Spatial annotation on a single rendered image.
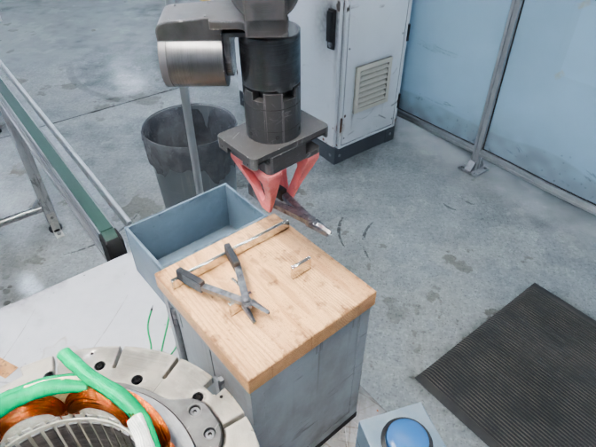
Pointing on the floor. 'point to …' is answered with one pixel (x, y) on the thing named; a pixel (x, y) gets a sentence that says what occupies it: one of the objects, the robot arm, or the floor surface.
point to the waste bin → (172, 182)
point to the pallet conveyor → (43, 152)
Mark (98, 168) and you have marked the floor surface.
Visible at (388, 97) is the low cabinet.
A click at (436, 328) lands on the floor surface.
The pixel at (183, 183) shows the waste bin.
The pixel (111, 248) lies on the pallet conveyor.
